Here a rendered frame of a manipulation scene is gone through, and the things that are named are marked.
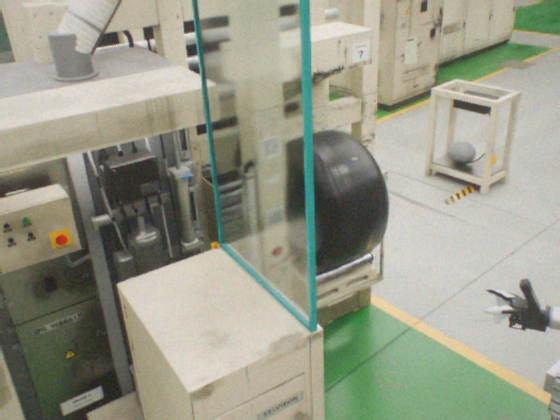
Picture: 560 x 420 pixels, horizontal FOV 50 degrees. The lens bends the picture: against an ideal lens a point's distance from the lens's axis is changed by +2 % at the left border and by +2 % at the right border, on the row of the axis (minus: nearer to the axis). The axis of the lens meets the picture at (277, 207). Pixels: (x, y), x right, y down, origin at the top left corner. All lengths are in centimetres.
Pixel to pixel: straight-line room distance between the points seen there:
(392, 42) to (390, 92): 56
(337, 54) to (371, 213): 69
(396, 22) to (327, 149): 460
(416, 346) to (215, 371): 214
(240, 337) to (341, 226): 77
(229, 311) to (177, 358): 22
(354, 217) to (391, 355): 138
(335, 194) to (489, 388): 157
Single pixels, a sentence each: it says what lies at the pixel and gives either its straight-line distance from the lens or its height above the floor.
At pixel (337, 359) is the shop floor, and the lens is 342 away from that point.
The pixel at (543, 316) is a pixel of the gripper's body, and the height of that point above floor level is 105.
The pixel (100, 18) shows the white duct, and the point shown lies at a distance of 209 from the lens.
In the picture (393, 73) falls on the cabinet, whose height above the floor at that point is 44.
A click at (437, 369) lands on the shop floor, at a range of 342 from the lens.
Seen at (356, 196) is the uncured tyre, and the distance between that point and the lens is 224.
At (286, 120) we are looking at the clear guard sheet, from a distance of 140.
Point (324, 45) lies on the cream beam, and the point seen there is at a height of 176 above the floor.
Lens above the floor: 232
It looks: 28 degrees down
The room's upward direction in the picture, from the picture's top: 3 degrees counter-clockwise
